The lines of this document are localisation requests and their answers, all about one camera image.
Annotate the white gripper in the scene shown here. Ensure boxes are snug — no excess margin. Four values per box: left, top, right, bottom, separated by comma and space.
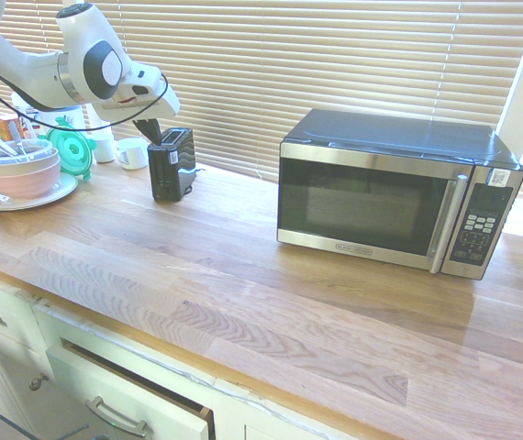
91, 62, 182, 144

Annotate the white dinner plate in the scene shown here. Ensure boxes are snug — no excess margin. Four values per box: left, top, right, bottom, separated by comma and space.
0, 171, 80, 213

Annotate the green round container lid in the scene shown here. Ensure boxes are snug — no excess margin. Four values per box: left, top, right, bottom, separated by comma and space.
44, 115, 96, 183

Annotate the open white drawer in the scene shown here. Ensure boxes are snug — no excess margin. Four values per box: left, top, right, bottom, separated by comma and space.
44, 340, 216, 440

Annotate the small white cup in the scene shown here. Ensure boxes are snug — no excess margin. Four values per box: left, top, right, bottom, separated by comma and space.
91, 134, 117, 165

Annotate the orange food box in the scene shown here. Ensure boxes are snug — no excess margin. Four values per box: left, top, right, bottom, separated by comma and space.
0, 115, 28, 142

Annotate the clear plastic container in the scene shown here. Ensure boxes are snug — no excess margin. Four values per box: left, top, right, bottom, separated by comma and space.
0, 138, 55, 167

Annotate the silver drawer handle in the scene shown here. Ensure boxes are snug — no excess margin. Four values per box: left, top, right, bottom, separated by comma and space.
83, 395, 153, 438

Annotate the wide beige window blind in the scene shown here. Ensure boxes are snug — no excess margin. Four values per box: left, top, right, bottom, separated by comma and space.
0, 0, 523, 181

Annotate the grey bowl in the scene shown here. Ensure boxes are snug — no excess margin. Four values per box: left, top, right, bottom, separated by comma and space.
0, 147, 61, 178

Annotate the black toaster cord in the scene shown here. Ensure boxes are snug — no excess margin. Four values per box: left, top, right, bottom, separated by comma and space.
181, 165, 206, 195

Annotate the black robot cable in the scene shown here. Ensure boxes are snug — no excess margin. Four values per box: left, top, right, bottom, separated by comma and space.
0, 53, 170, 134

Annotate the white mug with handle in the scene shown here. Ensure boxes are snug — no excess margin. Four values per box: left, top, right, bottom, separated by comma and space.
115, 137, 149, 171

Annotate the black steel microwave oven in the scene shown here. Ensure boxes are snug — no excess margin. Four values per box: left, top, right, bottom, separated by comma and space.
275, 108, 523, 281

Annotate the pink bowl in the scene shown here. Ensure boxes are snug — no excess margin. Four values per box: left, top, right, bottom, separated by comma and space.
0, 154, 61, 201

